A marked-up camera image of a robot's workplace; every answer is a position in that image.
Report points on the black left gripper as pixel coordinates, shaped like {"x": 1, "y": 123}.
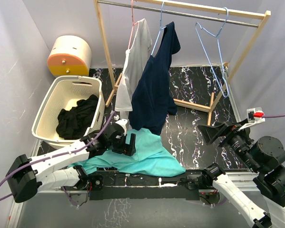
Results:
{"x": 126, "y": 148}

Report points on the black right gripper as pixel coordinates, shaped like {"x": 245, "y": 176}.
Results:
{"x": 210, "y": 132}

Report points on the teal t shirt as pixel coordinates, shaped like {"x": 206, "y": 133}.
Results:
{"x": 150, "y": 158}

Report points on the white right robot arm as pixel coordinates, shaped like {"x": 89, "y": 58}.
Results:
{"x": 263, "y": 157}

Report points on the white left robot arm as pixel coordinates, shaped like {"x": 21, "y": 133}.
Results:
{"x": 28, "y": 176}

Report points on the navy blue t shirt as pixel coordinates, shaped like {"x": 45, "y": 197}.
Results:
{"x": 152, "y": 101}

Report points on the white t shirt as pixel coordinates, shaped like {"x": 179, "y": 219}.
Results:
{"x": 135, "y": 62}

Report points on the black garment in basket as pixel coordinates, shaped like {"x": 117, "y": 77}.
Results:
{"x": 73, "y": 124}

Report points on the cream laundry basket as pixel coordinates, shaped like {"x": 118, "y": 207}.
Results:
{"x": 64, "y": 93}

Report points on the cream orange drawer cabinet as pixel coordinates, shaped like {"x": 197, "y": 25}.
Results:
{"x": 70, "y": 55}

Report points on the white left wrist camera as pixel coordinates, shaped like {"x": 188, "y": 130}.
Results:
{"x": 122, "y": 122}

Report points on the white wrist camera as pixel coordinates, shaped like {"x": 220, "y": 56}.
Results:
{"x": 122, "y": 122}
{"x": 255, "y": 116}

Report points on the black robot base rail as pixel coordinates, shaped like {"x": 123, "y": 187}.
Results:
{"x": 111, "y": 184}

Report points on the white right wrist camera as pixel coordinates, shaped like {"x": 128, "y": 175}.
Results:
{"x": 255, "y": 116}

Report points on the aluminium frame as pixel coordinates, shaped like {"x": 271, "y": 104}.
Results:
{"x": 53, "y": 210}

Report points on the pink wire hanger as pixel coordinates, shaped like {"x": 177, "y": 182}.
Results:
{"x": 131, "y": 39}

